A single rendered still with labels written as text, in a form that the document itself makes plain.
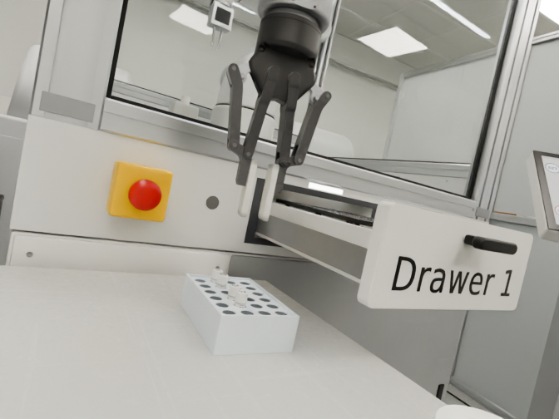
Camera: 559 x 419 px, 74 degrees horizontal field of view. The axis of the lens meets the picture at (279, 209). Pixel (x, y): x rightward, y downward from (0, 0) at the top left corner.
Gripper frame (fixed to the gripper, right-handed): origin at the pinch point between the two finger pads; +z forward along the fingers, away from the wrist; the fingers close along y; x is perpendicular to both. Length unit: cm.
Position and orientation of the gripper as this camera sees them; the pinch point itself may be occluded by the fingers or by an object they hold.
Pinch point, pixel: (257, 189)
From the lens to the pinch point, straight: 45.6
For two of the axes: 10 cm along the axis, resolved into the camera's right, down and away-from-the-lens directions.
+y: 9.5, 1.8, 2.7
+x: -2.5, -1.1, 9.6
